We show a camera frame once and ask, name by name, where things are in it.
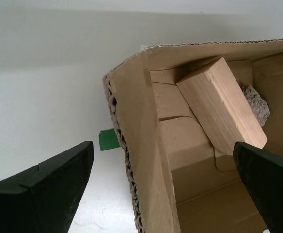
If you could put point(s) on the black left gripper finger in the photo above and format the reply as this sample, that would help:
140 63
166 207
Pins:
274 191
35 201

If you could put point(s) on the speckled pink granite rock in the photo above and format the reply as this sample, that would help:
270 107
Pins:
257 106

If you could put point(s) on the light wooden block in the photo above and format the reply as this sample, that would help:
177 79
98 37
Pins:
219 104

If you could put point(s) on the brown cardboard box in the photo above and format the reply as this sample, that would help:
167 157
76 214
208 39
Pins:
141 145

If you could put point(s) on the green tape square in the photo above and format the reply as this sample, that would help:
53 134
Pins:
108 140

